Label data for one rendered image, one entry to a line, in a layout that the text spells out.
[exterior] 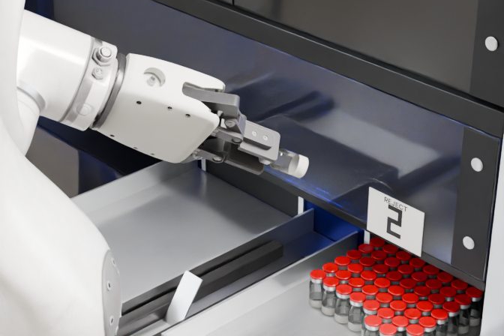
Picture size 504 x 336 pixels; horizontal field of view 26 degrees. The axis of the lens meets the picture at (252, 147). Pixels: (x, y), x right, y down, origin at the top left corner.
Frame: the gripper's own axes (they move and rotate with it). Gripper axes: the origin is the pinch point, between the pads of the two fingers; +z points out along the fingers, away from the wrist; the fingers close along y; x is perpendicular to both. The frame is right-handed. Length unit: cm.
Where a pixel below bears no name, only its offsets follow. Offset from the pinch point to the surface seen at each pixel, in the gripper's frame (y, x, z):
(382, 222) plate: 17.3, -8.6, 25.8
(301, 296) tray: 32.6, -3.5, 23.7
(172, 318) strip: 36.7, 3.1, 8.2
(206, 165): 55, -31, 16
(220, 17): 23.9, -34.1, 2.8
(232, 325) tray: 33.6, 2.9, 15.1
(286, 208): 43, -22, 25
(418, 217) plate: 11.6, -7.2, 27.1
